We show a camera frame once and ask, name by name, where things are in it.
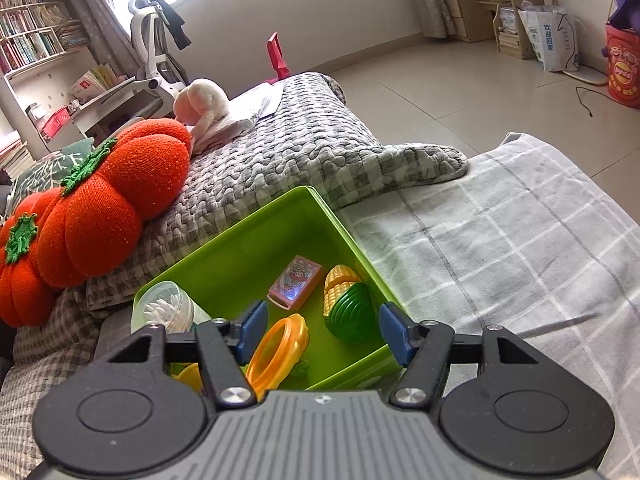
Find stack of books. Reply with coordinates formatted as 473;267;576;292
0;135;33;177

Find wooden desk shelf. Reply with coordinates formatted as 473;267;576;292
432;0;557;58

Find red basket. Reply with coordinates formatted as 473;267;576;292
40;107;75;138

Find clear cotton swab jar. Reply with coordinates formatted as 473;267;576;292
131;281;197;336

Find white pink plush toy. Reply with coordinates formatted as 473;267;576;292
172;79;262;154

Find orange toy rings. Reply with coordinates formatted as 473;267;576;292
246;314;310;402

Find grey grid bed sheet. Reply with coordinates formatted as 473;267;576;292
340;132;640;466

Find red bag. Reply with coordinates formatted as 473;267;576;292
605;22;640;108

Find yellow toy pot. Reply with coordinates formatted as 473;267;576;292
170;362;205;393

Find white papers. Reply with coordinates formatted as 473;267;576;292
231;84;282;122

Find patterned grey window curtain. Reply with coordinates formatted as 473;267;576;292
52;0;146;81

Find green leaf pattern pillow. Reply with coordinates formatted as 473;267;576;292
5;137;97;206

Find yellow toy corn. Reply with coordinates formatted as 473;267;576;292
322;265;388;346

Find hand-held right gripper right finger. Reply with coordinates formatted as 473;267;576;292
379;302;543;408

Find white bookshelf with books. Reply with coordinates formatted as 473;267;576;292
0;0;88;78

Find white desk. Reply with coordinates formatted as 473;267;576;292
0;72;168;157

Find large orange pumpkin cushion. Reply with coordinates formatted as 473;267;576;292
37;119;193;288

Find pink card box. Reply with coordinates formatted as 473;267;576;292
267;255;323;311

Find black floor cable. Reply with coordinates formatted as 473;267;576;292
575;86;596;118

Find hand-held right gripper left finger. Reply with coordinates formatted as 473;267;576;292
100;300;268;408

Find black garment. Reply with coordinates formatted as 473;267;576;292
141;0;192;51

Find purple object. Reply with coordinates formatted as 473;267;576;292
607;0;640;28

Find grey checked pillow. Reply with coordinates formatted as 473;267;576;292
85;72;471;311

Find grey checked quilt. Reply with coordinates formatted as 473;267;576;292
0;280;136;461

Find white shopping bag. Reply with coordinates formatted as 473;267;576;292
517;2;581;73

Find small orange pumpkin cushion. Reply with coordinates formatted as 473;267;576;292
0;192;57;328

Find red plastic object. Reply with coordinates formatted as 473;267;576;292
266;32;292;81

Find white office chair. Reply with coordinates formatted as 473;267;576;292
127;0;193;107

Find green plastic bin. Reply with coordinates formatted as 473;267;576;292
132;186;408;392

